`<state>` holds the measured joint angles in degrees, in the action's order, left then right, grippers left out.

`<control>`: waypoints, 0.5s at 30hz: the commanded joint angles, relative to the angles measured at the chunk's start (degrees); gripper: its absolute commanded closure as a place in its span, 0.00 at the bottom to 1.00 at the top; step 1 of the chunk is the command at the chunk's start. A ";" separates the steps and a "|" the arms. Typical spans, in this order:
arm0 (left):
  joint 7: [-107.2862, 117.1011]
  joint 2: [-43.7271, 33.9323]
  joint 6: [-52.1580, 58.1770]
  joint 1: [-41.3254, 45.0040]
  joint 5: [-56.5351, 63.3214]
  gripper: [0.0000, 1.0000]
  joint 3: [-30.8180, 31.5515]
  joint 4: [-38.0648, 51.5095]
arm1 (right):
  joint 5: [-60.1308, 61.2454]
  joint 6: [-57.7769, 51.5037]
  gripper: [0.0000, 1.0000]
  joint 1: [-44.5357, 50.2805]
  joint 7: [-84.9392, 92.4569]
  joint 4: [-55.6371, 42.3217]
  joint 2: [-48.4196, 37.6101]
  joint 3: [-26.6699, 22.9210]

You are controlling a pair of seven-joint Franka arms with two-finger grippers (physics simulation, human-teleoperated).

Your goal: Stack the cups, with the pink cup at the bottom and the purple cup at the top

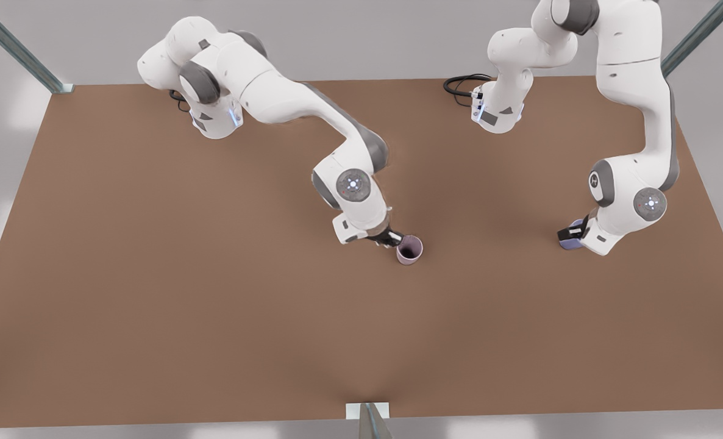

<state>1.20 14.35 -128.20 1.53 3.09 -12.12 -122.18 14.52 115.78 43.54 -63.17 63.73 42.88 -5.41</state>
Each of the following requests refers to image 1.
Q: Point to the pink cup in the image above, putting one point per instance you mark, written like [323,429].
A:
[409,250]

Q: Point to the silver frame post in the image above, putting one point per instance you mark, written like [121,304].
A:
[17,47]
[697,35]
[370,421]

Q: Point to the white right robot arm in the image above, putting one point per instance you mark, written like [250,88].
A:
[288,100]

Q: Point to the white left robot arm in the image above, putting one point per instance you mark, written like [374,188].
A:
[633,73]

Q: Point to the purple cup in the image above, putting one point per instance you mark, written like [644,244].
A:
[572,241]

